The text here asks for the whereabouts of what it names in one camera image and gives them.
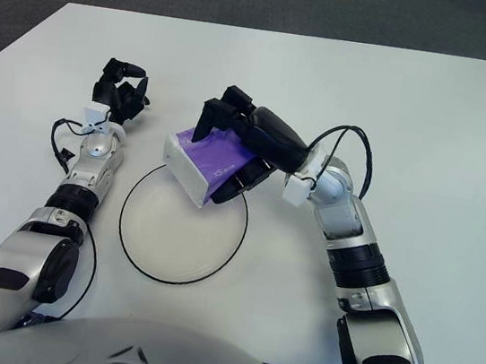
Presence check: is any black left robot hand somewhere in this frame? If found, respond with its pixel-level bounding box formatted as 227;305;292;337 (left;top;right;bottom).
88;55;155;129

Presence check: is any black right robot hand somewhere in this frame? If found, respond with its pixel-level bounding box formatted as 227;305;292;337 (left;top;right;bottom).
184;80;318;216

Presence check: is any purple tissue paper pack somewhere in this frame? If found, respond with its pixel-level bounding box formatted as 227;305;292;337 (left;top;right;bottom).
155;122;259;214

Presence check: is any white plate with black rim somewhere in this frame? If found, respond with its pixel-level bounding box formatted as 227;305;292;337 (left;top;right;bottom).
112;159;256;293

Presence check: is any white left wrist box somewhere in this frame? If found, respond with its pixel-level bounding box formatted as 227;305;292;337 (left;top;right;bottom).
81;106;109;132

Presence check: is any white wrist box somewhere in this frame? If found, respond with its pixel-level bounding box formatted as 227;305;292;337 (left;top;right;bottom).
280;171;313;208
81;106;109;132

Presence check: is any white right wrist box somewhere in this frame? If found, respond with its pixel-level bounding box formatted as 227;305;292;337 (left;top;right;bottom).
280;171;313;208

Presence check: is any grey robot torso shell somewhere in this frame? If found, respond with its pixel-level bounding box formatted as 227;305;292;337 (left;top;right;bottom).
0;298;325;364

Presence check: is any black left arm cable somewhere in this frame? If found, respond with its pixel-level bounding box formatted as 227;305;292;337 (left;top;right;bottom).
25;117;117;323

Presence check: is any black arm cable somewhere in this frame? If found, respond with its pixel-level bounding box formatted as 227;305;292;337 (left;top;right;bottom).
303;119;378;203
25;117;117;323

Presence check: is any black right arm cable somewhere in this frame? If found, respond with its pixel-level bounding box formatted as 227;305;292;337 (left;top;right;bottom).
303;119;378;203

